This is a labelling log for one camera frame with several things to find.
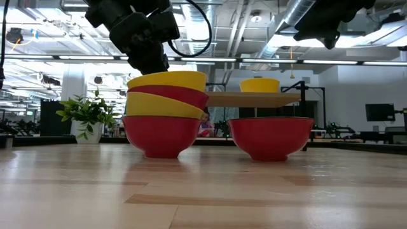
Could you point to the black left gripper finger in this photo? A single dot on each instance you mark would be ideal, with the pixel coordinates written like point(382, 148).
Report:
point(141, 66)
point(159, 65)

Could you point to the yellow mini bowl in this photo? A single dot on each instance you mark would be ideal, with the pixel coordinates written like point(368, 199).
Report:
point(171, 81)
point(259, 86)
point(152, 106)

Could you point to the red bowl floral inside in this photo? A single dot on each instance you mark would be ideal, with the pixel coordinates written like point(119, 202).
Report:
point(270, 140)
point(160, 136)
point(184, 95)

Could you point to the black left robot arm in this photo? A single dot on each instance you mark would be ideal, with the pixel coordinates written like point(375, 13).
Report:
point(101, 11)

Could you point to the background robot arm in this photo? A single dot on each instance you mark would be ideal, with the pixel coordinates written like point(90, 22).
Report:
point(337, 129)

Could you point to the black round ceiling device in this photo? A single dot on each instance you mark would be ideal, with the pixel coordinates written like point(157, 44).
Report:
point(14, 35)
point(98, 80)

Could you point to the black metal shelf support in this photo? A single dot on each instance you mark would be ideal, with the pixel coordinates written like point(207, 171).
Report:
point(216, 84)
point(302, 86)

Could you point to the person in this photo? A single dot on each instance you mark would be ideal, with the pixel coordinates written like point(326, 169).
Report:
point(206, 127)

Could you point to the green plant white pot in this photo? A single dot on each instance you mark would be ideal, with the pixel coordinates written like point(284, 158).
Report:
point(92, 135)

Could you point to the black partition panel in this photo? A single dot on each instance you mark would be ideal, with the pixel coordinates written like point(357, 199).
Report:
point(51, 117)

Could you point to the black computer monitor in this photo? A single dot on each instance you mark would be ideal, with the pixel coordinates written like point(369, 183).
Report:
point(380, 112)

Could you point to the background robot arms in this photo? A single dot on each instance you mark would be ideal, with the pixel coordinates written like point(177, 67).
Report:
point(25, 127)

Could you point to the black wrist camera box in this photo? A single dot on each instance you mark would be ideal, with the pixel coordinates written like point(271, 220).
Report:
point(165, 27)

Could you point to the silver ceiling air duct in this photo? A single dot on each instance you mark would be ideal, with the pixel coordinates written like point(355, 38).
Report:
point(197, 31)
point(297, 12)

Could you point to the black table edge rail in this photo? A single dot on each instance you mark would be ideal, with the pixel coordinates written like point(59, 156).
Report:
point(47, 141)

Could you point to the small grey metal post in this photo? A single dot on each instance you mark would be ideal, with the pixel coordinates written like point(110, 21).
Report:
point(8, 141)

